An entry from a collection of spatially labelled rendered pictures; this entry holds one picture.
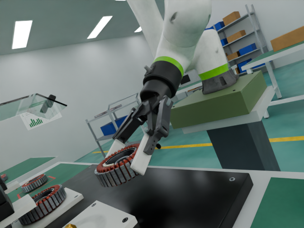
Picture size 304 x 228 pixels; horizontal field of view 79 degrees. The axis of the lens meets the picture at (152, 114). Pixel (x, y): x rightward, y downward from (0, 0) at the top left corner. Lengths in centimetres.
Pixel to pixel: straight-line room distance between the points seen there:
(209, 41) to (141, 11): 29
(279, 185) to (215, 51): 59
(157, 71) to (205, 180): 27
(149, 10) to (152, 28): 7
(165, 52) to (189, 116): 34
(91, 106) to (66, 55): 172
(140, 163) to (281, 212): 21
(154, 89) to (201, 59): 42
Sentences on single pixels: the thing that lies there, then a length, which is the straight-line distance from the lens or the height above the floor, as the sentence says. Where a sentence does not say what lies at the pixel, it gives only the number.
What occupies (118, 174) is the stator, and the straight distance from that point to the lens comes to 34.
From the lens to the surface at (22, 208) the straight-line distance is 32.
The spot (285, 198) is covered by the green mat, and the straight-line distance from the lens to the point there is 32.
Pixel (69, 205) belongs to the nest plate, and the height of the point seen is 78.
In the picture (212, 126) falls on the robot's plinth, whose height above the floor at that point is 72.
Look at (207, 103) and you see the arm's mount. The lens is 72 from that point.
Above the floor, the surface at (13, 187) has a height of 88.
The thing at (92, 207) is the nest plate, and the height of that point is 78.
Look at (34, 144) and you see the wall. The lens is 571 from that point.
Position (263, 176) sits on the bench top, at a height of 75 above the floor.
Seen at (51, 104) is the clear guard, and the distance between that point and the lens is 60.
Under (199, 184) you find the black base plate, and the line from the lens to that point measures 35.
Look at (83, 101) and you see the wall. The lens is 619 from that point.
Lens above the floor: 95
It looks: 7 degrees down
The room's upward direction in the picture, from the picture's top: 24 degrees counter-clockwise
